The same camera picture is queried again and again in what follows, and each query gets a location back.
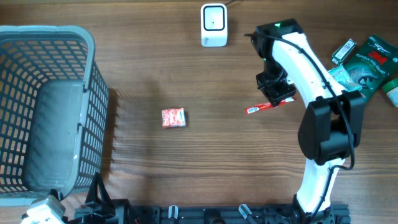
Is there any green white gum box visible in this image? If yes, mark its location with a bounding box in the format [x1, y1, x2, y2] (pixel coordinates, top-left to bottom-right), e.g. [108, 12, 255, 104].
[331, 39, 356, 65]

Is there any white barcode scanner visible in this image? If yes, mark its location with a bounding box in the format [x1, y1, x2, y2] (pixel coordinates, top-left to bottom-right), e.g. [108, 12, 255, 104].
[200, 3, 228, 47]

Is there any mint toilet wipes pack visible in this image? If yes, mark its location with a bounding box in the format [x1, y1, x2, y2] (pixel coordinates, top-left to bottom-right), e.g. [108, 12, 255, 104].
[328, 65, 362, 92]

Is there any red white tissue pack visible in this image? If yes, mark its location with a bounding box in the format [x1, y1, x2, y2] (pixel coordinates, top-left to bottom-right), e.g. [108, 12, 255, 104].
[162, 108, 186, 128]

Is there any red snack stick packet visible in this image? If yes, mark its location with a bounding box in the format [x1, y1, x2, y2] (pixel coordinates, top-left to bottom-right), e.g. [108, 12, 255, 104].
[245, 97, 296, 114]

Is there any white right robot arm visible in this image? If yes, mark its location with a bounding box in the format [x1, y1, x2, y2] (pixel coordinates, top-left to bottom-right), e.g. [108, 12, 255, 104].
[248, 19, 365, 223]

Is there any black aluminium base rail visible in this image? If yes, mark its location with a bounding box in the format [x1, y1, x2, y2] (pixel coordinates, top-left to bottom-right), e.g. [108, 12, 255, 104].
[74, 199, 351, 224]

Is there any grey plastic shopping basket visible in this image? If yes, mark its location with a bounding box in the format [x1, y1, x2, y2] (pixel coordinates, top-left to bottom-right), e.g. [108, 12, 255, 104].
[1, 26, 109, 207]

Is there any green grip gloves package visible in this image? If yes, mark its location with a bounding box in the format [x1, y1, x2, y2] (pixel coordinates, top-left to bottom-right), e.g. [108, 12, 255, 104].
[343, 35, 397, 101]

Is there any green lid jar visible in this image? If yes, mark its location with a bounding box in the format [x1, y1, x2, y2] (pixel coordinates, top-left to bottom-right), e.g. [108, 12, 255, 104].
[382, 78, 398, 108]

